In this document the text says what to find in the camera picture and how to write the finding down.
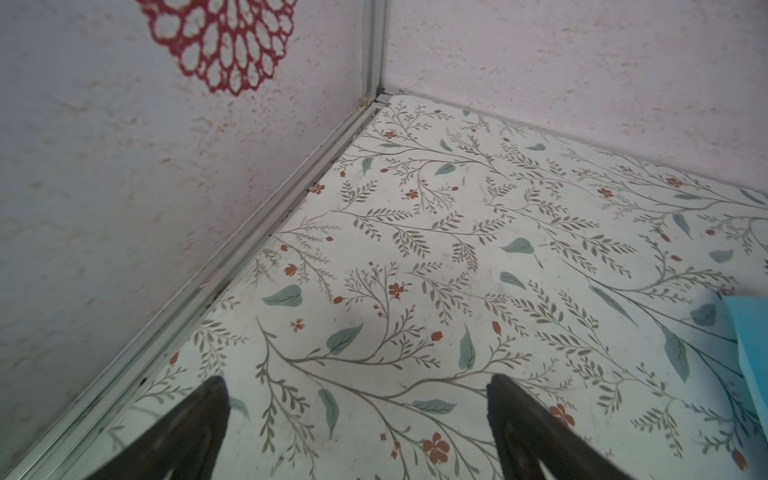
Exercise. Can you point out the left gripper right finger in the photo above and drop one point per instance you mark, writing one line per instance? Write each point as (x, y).
(530, 441)

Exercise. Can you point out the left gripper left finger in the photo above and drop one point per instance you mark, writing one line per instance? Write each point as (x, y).
(183, 444)

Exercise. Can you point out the light blue paper sheet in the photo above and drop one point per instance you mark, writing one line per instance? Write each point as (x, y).
(748, 316)

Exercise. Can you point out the floral patterned table mat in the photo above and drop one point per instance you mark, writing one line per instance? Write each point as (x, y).
(444, 247)

